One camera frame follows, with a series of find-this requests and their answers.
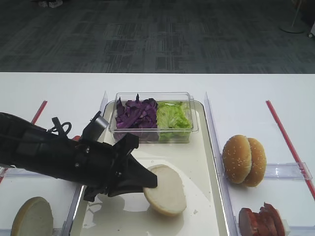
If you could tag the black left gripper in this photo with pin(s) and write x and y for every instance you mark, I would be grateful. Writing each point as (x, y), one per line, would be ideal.
(110, 169)

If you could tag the bun bottom half white cut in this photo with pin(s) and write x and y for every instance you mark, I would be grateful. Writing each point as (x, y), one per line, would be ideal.
(168, 198)

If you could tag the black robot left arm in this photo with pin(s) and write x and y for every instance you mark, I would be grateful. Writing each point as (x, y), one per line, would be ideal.
(27, 146)

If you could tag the green lettuce pieces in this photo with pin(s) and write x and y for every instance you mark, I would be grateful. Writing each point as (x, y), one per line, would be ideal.
(174, 116)

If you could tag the dark red meat patty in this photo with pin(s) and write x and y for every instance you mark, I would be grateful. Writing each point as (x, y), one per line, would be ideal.
(247, 223)

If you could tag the red meat slices stack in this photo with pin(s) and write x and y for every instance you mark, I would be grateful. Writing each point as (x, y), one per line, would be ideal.
(269, 221)

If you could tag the white meat pusher block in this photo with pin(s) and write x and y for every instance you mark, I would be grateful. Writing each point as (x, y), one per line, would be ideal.
(286, 227)

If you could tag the purple cabbage shreds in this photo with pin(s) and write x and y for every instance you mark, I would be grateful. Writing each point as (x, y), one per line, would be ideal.
(137, 115)

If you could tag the clear plastic salad container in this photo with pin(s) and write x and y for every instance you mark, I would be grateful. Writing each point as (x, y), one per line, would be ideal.
(158, 97)

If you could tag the left sesame bun top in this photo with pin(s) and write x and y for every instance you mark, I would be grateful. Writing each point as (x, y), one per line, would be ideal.
(237, 158)

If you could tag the sesame bun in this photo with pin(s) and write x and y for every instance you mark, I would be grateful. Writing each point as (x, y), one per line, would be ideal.
(237, 158)
(259, 162)

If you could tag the left red plastic strip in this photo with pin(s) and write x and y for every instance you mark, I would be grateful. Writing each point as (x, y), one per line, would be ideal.
(39, 112)

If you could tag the red plastic strip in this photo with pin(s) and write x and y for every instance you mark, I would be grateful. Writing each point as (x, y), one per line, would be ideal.
(39, 112)
(290, 145)

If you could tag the right sesame bun top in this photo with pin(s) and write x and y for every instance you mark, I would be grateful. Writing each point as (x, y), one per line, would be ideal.
(259, 162)

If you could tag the right red plastic strip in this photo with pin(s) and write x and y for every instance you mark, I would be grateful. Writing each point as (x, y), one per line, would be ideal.
(290, 145)

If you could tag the white floor stand base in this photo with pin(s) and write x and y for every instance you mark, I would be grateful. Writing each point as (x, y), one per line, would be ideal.
(295, 26)

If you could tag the clear left bun slide rail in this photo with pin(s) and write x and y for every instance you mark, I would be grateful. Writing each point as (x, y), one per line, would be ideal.
(65, 230)

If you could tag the clear bun slide rail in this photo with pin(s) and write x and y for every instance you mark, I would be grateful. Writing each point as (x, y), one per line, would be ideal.
(65, 230)
(288, 171)

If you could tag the bun bottom half on rail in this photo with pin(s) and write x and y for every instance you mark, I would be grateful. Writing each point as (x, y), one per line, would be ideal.
(34, 218)

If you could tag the right clear long guide rail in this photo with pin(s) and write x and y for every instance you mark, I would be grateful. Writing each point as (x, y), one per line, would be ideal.
(230, 219)

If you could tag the clear tomato slide rail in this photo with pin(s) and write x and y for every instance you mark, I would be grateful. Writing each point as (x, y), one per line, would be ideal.
(14, 172)

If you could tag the clear right bun slide rail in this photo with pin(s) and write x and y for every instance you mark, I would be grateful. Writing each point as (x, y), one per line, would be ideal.
(288, 171)

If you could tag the clear meat slide rail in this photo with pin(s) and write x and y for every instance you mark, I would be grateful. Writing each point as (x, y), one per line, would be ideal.
(302, 231)

